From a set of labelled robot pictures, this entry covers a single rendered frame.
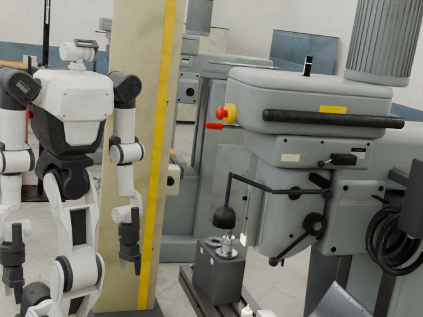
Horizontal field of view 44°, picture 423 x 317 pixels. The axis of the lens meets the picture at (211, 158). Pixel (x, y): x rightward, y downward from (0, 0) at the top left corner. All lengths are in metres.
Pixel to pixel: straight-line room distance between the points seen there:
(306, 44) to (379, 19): 7.22
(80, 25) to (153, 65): 7.28
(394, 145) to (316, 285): 2.22
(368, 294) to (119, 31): 2.02
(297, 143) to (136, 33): 1.85
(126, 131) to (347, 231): 0.96
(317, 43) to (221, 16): 2.82
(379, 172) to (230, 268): 0.72
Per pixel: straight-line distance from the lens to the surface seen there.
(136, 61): 3.19
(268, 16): 11.44
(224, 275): 2.08
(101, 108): 1.97
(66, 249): 2.08
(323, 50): 8.98
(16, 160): 1.93
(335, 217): 1.66
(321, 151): 1.55
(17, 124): 1.93
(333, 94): 1.52
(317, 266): 3.74
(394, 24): 1.65
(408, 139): 1.74
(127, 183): 2.17
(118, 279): 3.62
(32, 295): 2.53
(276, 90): 1.43
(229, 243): 2.07
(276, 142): 1.48
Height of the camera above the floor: 2.01
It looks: 15 degrees down
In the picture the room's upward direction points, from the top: 7 degrees clockwise
